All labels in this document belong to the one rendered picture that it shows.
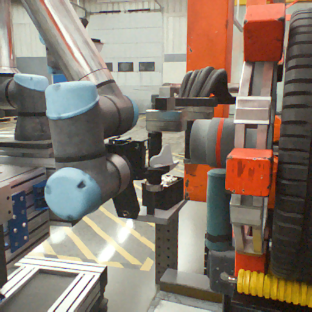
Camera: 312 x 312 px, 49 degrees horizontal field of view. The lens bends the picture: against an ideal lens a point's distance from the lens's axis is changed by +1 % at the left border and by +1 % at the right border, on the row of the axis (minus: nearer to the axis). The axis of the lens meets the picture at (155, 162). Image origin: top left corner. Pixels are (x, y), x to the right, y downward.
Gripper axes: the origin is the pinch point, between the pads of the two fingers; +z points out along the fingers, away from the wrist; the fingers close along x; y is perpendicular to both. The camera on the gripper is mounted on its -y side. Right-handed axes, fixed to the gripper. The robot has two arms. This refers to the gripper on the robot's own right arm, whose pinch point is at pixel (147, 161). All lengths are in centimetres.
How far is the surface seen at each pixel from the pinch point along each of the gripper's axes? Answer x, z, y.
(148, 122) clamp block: 0.6, 2.6, 9.0
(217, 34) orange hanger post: -6, 65, 37
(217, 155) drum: -14.5, 14.7, -0.1
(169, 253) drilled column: 14, 79, -65
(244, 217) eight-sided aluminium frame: -23.2, -6.2, -8.5
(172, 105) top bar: -4.5, 4.4, 13.2
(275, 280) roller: -31.1, 7.3, -28.7
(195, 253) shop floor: 8, 118, -83
